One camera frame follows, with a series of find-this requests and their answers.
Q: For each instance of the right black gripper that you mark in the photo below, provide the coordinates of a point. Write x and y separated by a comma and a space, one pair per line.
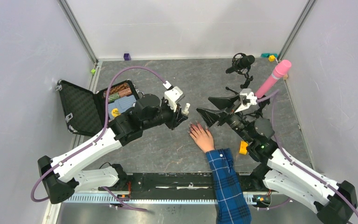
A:
210, 116

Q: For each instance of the person hand with painted nails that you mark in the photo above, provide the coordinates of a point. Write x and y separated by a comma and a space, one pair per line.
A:
202, 137

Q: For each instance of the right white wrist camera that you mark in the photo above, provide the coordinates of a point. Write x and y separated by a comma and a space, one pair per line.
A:
246, 99

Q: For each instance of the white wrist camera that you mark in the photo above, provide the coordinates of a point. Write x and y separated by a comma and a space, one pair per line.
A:
173, 94
246, 99

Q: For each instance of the black poker chip case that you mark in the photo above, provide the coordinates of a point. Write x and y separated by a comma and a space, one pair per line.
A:
84, 110

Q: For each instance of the small nail polish bottle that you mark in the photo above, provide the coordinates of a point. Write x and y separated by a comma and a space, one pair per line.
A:
185, 110

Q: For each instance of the pink foam cylinder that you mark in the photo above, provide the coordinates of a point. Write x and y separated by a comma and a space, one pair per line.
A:
280, 70

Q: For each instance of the black microphone on tripod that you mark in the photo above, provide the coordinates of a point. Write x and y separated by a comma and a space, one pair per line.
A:
241, 64

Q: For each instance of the yellow block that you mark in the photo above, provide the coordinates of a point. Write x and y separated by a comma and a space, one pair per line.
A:
243, 148

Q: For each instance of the teal block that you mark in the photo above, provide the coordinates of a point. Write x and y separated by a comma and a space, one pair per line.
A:
267, 55

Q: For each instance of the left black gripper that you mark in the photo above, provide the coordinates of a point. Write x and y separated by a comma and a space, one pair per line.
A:
176, 117

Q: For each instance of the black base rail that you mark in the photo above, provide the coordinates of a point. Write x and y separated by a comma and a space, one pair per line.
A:
167, 186

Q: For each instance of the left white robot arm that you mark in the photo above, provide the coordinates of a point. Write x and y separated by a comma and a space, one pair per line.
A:
64, 175

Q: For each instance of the blue plaid sleeve forearm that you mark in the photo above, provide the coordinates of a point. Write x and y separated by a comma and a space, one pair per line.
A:
232, 207

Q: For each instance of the purple cube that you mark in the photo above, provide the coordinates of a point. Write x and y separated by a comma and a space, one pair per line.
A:
127, 56

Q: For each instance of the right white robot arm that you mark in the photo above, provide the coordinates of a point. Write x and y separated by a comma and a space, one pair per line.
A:
333, 202

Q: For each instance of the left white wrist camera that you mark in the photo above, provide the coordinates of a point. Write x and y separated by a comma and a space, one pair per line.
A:
173, 94

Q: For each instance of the small yellow cube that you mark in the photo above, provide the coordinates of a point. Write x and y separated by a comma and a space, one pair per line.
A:
271, 58

